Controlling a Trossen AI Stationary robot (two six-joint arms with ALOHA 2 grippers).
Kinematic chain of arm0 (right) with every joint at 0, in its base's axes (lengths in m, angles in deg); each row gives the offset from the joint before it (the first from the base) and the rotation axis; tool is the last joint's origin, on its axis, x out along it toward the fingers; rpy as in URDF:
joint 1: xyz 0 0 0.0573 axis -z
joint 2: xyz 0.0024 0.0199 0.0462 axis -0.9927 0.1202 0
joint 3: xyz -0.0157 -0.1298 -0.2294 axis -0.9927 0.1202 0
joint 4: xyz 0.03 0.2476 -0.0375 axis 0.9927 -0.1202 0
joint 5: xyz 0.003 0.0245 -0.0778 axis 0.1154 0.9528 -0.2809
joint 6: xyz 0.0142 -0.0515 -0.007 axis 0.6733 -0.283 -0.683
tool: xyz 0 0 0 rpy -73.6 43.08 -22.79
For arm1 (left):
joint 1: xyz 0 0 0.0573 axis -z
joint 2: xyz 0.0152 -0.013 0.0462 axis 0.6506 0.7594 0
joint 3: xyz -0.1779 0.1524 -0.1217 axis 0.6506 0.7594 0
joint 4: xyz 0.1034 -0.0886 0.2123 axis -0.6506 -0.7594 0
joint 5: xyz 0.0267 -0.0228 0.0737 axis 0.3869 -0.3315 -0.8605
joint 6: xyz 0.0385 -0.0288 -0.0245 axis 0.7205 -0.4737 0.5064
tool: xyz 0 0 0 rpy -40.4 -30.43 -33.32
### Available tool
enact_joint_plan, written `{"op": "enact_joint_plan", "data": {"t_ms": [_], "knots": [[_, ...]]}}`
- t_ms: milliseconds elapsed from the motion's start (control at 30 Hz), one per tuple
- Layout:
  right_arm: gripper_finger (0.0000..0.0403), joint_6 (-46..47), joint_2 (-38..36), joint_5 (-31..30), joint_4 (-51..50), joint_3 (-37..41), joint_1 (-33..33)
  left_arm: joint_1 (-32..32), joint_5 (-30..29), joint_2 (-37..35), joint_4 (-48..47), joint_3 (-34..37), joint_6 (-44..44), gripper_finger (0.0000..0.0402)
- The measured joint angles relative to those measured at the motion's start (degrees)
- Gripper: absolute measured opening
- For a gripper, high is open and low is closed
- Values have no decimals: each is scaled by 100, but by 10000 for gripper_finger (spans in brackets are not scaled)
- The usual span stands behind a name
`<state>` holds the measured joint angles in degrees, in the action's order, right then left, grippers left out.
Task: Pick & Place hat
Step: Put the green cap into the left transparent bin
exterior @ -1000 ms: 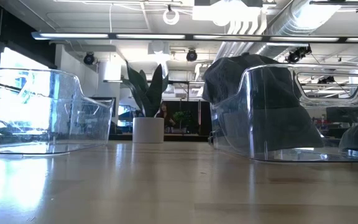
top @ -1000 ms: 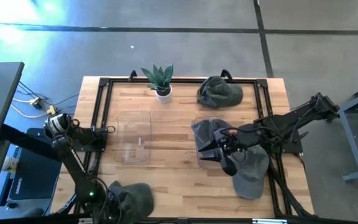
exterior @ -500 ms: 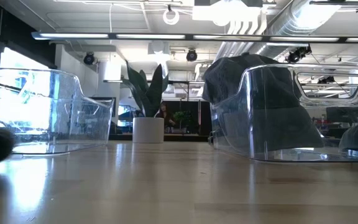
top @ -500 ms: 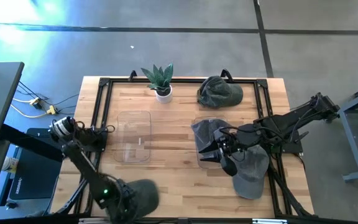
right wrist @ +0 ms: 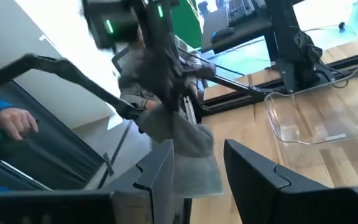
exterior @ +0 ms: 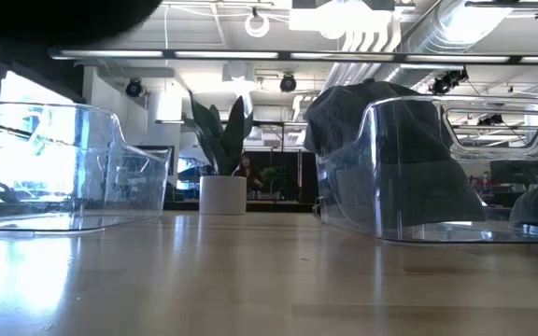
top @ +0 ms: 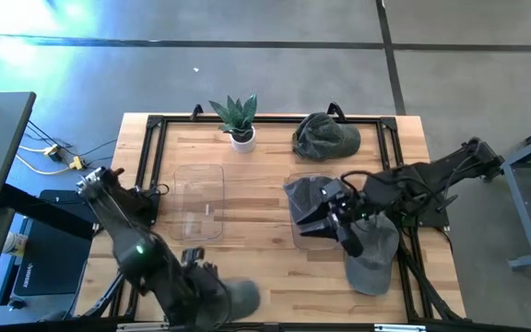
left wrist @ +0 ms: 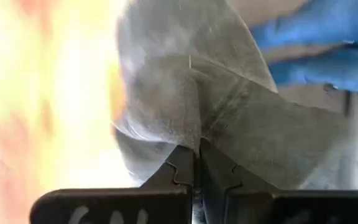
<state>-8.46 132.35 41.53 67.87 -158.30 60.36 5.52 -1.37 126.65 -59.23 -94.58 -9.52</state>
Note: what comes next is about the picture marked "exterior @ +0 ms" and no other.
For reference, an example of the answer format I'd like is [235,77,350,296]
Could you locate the grey baseball cap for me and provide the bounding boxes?
[303,77,488,230]

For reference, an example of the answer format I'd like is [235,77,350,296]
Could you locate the dark green-black baseball cap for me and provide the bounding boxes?
[0,0,163,49]

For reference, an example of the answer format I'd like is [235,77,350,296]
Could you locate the small green potted plant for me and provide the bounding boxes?
[260,165,294,201]

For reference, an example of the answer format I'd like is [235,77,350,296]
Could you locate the person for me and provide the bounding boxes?
[234,152,265,193]

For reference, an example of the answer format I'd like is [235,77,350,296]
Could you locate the snake plant in white pot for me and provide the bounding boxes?
[182,91,255,216]

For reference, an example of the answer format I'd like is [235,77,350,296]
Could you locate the round black ceiling spotlight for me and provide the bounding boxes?
[124,77,146,99]
[279,73,298,93]

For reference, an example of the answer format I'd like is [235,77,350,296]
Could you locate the clear plastic bin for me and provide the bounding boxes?
[314,95,538,245]
[0,100,173,233]

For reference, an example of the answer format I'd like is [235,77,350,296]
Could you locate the overhead light bar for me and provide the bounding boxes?
[48,46,538,66]

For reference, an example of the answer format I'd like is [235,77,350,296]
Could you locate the black track light cluster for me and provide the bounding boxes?
[429,66,470,96]

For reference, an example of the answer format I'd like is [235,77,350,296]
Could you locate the small black track light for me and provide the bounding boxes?
[476,113,505,127]

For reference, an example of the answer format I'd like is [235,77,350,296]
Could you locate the black computer monitor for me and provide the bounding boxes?
[488,159,538,187]

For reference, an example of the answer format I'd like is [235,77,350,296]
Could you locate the silver ventilation duct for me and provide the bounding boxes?
[322,0,516,94]

